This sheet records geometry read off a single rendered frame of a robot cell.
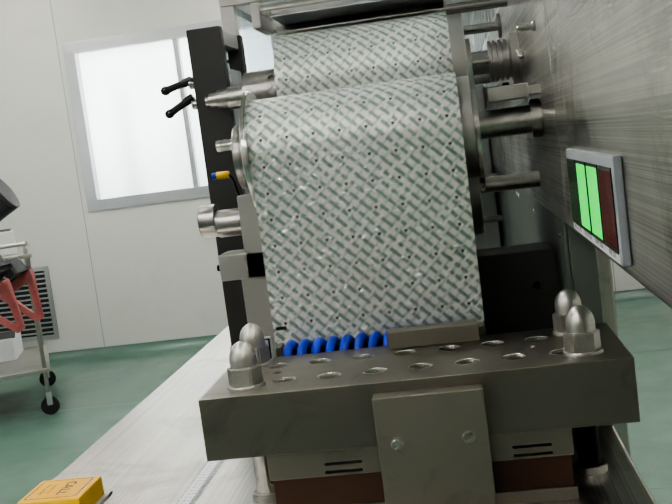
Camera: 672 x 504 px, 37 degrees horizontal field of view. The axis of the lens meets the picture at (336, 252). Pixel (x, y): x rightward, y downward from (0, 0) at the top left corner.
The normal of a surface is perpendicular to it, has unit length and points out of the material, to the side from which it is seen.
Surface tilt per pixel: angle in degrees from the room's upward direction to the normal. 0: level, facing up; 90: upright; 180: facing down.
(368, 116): 64
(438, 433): 90
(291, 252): 90
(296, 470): 90
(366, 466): 90
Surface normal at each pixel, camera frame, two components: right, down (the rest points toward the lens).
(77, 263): -0.11, 0.12
